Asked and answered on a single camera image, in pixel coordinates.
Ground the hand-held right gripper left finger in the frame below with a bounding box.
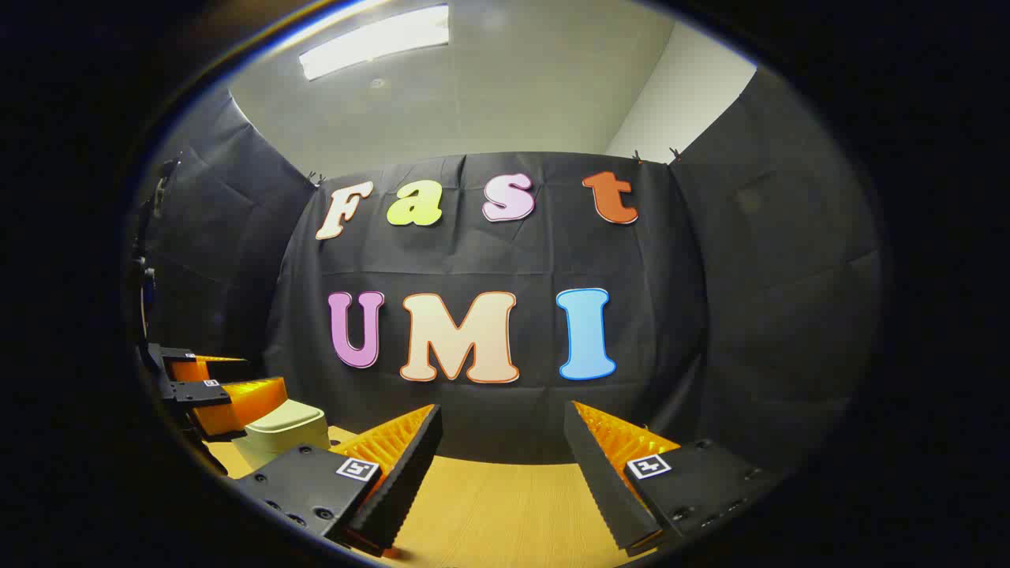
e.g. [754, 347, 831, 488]
[237, 404, 443, 557]

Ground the green desktop garbage bin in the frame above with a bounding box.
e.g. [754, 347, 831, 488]
[233, 399, 331, 470]

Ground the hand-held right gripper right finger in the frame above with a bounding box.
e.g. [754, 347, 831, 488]
[563, 400, 782, 557]

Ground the ceiling light panel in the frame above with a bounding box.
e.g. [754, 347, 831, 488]
[298, 4, 451, 81]

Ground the black backdrop cloth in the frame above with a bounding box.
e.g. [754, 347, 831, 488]
[126, 67, 885, 490]

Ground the wooden desktop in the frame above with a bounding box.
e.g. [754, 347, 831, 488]
[207, 426, 660, 565]

